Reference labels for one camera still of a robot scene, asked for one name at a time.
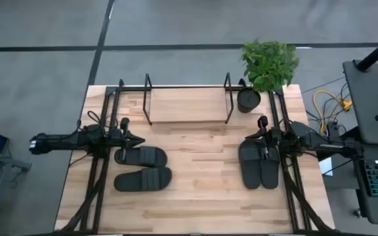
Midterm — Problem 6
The black rubber slide sandal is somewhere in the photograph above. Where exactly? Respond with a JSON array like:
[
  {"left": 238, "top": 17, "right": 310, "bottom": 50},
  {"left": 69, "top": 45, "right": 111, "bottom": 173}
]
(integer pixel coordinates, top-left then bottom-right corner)
[
  {"left": 259, "top": 144, "right": 281, "bottom": 190},
  {"left": 238, "top": 138, "right": 263, "bottom": 191},
  {"left": 114, "top": 146, "right": 169, "bottom": 168},
  {"left": 113, "top": 166, "right": 173, "bottom": 193}
]

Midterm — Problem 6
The yellow cable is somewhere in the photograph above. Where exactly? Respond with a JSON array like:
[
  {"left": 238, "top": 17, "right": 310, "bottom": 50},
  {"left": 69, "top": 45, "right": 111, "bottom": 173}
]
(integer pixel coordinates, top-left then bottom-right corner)
[{"left": 312, "top": 90, "right": 353, "bottom": 134}]

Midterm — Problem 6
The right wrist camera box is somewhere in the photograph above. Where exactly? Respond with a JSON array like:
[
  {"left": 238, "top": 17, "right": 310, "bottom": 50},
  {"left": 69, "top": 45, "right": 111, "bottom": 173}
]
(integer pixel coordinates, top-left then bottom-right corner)
[{"left": 257, "top": 115, "right": 269, "bottom": 130}]

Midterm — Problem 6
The grey desk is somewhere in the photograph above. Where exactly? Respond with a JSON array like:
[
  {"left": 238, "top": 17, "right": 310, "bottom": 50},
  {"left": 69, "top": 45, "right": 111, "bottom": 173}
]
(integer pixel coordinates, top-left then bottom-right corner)
[{"left": 342, "top": 60, "right": 378, "bottom": 147}]

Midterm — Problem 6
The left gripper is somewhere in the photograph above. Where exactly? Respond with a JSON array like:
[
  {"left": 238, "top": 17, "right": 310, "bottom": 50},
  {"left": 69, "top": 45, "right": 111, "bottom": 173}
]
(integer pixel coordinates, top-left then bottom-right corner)
[{"left": 111, "top": 128, "right": 146, "bottom": 162}]

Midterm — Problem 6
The thick black pole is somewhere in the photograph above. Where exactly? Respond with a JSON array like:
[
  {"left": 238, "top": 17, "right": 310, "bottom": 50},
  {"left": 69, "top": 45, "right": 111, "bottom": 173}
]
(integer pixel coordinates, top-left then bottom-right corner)
[{"left": 355, "top": 29, "right": 378, "bottom": 72}]

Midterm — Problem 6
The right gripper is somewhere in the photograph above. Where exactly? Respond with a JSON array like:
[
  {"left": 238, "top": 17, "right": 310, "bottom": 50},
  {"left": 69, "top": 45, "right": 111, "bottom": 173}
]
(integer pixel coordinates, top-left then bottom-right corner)
[{"left": 244, "top": 127, "right": 287, "bottom": 162}]

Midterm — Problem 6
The wooden shelf black metal frame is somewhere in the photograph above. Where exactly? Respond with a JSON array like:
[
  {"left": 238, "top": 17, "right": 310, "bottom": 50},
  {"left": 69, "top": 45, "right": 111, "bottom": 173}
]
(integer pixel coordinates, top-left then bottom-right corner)
[{"left": 142, "top": 72, "right": 235, "bottom": 126}]

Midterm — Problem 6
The white paper sheet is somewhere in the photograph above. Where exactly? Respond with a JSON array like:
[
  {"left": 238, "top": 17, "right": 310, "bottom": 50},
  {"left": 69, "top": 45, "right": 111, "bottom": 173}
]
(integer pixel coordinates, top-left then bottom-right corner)
[{"left": 318, "top": 157, "right": 334, "bottom": 177}]

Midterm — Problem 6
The green plant in black pot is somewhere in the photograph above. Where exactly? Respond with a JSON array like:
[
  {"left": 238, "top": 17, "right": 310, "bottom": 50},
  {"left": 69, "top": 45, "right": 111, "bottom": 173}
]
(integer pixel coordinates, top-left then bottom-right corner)
[{"left": 236, "top": 38, "right": 301, "bottom": 114}]

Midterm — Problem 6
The black metal rig frame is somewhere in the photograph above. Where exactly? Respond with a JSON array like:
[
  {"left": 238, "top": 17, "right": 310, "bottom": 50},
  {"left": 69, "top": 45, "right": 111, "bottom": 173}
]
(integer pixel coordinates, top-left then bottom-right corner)
[{"left": 53, "top": 77, "right": 341, "bottom": 235}]

